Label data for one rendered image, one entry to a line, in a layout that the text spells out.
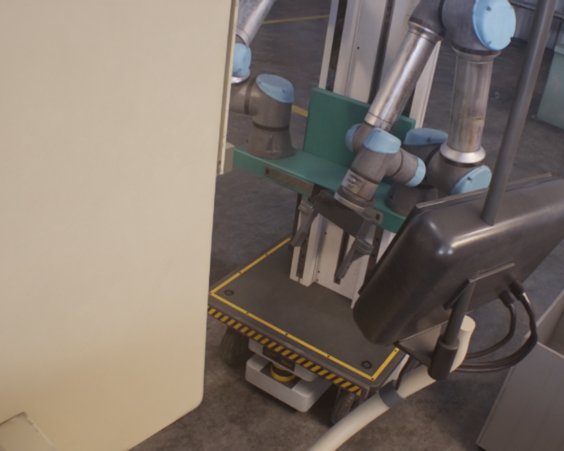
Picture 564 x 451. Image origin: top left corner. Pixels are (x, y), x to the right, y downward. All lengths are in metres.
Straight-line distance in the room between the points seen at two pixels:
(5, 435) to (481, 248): 0.56
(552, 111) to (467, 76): 4.54
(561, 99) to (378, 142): 4.67
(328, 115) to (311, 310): 0.68
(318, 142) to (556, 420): 1.14
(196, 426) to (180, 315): 1.51
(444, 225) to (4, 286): 0.49
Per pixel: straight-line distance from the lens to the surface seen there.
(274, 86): 1.83
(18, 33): 0.43
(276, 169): 1.86
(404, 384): 1.05
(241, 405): 2.21
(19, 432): 0.57
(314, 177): 1.82
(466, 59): 1.44
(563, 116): 5.95
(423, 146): 1.63
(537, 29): 0.69
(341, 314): 2.14
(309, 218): 1.42
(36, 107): 0.45
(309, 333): 2.04
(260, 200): 3.43
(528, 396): 2.00
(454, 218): 0.76
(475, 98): 1.47
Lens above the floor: 1.63
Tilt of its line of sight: 31 degrees down
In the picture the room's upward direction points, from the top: 9 degrees clockwise
